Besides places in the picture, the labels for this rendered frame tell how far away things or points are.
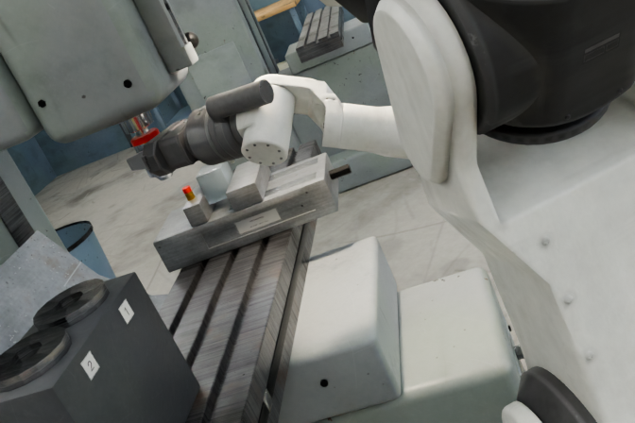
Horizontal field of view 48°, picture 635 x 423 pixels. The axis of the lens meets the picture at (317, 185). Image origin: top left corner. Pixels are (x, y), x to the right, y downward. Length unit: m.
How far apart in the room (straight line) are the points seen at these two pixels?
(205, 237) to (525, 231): 0.94
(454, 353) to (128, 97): 0.63
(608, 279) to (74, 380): 0.51
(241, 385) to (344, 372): 0.21
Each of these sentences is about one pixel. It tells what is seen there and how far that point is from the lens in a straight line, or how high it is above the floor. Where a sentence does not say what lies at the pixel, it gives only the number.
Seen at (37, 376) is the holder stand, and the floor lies 1.17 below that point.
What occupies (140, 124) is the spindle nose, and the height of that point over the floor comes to 1.29.
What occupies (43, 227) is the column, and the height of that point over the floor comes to 1.13.
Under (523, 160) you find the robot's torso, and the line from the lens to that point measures 0.50.
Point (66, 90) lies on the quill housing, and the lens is 1.06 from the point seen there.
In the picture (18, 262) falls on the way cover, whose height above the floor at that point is 1.13.
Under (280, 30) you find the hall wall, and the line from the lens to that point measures 7.71.
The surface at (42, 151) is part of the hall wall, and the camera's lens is 8.90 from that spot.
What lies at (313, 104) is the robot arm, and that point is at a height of 1.23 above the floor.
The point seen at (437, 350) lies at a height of 0.78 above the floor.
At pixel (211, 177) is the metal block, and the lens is 1.33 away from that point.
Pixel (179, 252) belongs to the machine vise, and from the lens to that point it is 1.36.
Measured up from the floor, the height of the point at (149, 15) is 1.43.
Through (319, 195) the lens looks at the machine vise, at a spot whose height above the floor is 1.02.
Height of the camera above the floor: 1.46
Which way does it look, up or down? 19 degrees down
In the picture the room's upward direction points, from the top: 24 degrees counter-clockwise
